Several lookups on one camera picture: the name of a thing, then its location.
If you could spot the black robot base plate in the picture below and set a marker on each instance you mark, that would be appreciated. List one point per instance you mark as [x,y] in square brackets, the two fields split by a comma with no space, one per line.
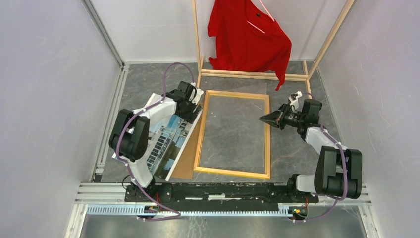
[220,197]

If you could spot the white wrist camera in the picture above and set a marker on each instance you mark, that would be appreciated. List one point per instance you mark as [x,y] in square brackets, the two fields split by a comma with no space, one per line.
[196,94]
[293,100]

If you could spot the brown cardboard backing board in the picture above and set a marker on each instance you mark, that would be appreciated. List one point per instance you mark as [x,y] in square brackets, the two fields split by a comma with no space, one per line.
[185,166]

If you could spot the wooden clothes rack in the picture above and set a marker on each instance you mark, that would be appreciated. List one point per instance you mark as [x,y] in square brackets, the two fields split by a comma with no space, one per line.
[305,77]

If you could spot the red t-shirt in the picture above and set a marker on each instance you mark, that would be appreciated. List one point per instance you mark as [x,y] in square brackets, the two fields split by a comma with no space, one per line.
[241,47]

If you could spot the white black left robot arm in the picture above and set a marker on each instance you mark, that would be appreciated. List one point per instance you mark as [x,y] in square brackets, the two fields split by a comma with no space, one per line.
[130,137]

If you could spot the aluminium rail frame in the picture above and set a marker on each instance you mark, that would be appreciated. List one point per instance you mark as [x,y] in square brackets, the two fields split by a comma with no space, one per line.
[61,119]

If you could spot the yellow wooden picture frame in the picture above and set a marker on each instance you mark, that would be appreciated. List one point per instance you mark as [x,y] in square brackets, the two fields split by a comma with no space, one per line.
[267,154]

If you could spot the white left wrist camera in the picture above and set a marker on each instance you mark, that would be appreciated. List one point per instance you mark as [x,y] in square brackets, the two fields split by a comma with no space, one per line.
[196,94]

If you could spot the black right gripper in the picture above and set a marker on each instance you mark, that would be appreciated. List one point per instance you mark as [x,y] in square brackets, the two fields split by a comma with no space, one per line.
[272,118]

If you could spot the grey slotted cable duct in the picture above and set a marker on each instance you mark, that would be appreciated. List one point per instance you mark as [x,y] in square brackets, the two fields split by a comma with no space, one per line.
[146,210]

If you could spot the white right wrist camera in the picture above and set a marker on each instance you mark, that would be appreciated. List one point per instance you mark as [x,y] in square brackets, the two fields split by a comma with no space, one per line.
[293,100]

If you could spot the pink clothes hanger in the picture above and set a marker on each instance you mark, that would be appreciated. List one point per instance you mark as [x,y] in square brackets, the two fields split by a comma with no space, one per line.
[258,16]

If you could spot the building and sky photo print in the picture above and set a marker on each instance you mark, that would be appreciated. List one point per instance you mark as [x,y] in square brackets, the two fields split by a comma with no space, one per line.
[168,140]

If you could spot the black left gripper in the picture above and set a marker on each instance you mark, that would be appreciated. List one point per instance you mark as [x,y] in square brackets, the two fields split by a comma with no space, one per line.
[191,116]

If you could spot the clear acrylic sheet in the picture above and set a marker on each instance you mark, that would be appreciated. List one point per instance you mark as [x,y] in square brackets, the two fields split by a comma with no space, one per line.
[233,137]

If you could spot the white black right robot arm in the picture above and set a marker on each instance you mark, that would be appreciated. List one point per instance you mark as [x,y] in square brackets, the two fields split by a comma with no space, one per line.
[338,173]

